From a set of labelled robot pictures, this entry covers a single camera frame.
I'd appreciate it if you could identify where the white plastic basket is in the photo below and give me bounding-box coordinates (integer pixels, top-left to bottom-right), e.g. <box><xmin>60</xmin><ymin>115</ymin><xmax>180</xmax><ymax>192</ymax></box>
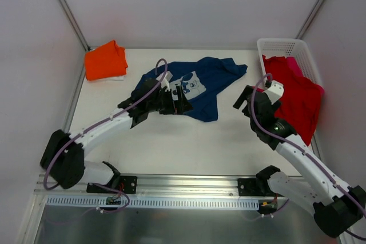
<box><xmin>257</xmin><ymin>38</ymin><xmax>323</xmax><ymax>87</ymax></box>

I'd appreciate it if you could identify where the navy blue printed t-shirt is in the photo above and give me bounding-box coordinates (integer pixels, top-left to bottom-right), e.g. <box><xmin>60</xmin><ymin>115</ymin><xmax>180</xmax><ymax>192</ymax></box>
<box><xmin>131</xmin><ymin>57</ymin><xmax>248</xmax><ymax>122</ymax></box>

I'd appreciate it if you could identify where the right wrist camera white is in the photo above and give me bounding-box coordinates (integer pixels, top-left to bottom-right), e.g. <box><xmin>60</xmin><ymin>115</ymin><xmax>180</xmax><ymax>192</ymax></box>
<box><xmin>263</xmin><ymin>81</ymin><xmax>284</xmax><ymax>105</ymax></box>

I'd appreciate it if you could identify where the white slotted cable duct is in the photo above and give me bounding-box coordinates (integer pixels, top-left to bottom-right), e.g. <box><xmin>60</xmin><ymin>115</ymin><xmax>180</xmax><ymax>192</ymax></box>
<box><xmin>46</xmin><ymin>195</ymin><xmax>260</xmax><ymax>211</ymax></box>

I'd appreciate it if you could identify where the red t-shirt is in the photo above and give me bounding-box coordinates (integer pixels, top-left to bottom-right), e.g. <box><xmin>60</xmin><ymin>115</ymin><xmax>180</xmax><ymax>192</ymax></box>
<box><xmin>263</xmin><ymin>55</ymin><xmax>323</xmax><ymax>146</ymax></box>

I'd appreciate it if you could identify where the left aluminium frame post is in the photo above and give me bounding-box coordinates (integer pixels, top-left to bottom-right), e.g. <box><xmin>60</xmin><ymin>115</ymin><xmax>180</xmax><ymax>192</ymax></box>
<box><xmin>57</xmin><ymin>0</ymin><xmax>91</xmax><ymax>52</ymax></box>

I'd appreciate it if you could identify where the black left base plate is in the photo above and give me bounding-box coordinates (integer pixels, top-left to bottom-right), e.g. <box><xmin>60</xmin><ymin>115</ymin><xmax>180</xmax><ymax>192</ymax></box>
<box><xmin>86</xmin><ymin>175</ymin><xmax>138</xmax><ymax>194</ymax></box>

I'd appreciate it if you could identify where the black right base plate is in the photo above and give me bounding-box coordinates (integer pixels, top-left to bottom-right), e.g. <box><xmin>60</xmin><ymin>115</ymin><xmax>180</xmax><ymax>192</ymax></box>
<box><xmin>237</xmin><ymin>178</ymin><xmax>264</xmax><ymax>197</ymax></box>

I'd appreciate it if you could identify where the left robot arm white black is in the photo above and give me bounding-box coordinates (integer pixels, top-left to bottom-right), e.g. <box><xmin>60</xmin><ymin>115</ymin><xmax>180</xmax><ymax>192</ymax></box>
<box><xmin>40</xmin><ymin>78</ymin><xmax>193</xmax><ymax>193</ymax></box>

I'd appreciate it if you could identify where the aluminium frame post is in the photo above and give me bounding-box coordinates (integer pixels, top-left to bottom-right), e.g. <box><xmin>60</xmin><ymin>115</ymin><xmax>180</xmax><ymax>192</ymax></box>
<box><xmin>295</xmin><ymin>0</ymin><xmax>326</xmax><ymax>39</ymax></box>
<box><xmin>57</xmin><ymin>0</ymin><xmax>91</xmax><ymax>52</ymax></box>

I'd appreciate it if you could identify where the folded orange t-shirt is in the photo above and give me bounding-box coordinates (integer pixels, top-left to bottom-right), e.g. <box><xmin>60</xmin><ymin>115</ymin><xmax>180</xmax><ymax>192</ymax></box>
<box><xmin>84</xmin><ymin>40</ymin><xmax>128</xmax><ymax>81</ymax></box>

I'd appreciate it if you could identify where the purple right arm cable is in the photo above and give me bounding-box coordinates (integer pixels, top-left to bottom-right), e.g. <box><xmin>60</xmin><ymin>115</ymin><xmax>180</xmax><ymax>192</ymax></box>
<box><xmin>250</xmin><ymin>73</ymin><xmax>366</xmax><ymax>240</ymax></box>

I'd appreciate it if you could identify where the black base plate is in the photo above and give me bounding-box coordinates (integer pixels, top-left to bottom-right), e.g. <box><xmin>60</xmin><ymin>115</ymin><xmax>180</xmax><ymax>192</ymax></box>
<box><xmin>86</xmin><ymin>175</ymin><xmax>138</xmax><ymax>194</ymax></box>
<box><xmin>237</xmin><ymin>178</ymin><xmax>264</xmax><ymax>197</ymax></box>

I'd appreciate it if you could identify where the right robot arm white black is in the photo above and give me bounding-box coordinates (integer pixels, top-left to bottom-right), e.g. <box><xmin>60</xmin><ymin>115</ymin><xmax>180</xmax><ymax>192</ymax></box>
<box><xmin>233</xmin><ymin>81</ymin><xmax>365</xmax><ymax>238</ymax></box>

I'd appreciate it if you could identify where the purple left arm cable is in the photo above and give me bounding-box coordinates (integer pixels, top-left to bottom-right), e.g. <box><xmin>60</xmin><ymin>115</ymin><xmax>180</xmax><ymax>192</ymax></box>
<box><xmin>42</xmin><ymin>58</ymin><xmax>169</xmax><ymax>215</ymax></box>

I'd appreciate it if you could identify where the aluminium mounting rail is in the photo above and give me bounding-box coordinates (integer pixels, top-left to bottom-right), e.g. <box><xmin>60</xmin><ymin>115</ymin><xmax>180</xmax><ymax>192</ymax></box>
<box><xmin>34</xmin><ymin>171</ymin><xmax>304</xmax><ymax>197</ymax></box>

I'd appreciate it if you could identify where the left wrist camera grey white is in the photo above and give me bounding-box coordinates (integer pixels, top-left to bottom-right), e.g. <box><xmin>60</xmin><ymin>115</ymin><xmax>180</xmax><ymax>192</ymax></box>
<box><xmin>158</xmin><ymin>71</ymin><xmax>173</xmax><ymax>90</ymax></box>

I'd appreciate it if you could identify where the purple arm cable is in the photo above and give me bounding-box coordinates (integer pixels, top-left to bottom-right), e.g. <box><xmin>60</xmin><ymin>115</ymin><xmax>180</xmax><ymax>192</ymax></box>
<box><xmin>42</xmin><ymin>58</ymin><xmax>169</xmax><ymax>215</ymax></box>
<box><xmin>250</xmin><ymin>73</ymin><xmax>366</xmax><ymax>240</ymax></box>

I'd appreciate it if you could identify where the right aluminium frame post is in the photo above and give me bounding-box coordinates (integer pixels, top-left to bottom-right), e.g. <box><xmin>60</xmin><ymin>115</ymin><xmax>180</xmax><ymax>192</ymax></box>
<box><xmin>295</xmin><ymin>0</ymin><xmax>326</xmax><ymax>39</ymax></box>

